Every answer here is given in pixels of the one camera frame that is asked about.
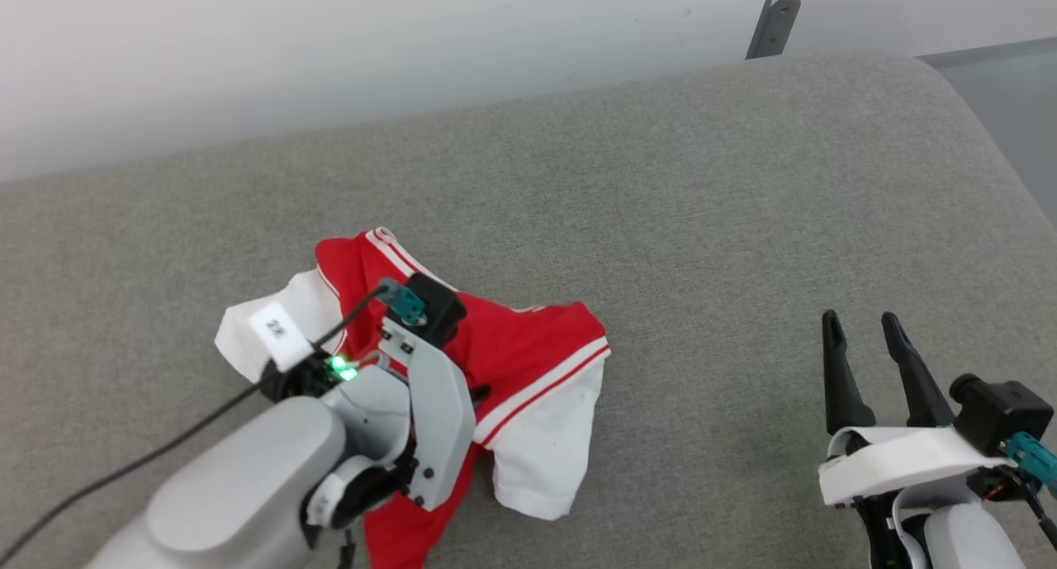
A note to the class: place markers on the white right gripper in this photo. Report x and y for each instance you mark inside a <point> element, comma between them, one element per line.
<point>900,463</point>

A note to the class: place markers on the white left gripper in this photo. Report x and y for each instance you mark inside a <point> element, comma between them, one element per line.
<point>442,412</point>

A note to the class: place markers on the red and white garment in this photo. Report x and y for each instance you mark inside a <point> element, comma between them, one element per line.
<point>528,362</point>

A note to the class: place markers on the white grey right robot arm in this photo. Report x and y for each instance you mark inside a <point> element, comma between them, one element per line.
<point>958,540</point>

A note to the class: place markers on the grey fabric sofa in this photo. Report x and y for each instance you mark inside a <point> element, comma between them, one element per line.
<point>702,222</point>

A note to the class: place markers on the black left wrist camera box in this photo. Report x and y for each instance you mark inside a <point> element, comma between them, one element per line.
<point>438,309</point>

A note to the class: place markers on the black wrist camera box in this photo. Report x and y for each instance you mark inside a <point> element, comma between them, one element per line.
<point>438,309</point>
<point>999,412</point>

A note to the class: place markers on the teal left camera connector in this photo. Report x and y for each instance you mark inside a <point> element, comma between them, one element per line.
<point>406,302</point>

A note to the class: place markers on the teal camera connector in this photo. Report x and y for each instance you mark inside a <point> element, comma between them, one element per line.
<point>1034,462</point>
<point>406,302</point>

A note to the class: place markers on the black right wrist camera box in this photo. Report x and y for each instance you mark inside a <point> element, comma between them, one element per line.
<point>999,412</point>

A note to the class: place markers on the teal right camera connector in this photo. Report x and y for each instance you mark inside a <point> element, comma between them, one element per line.
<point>1034,462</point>

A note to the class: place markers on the grey metal wall post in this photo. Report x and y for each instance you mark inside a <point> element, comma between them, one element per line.
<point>772,24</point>

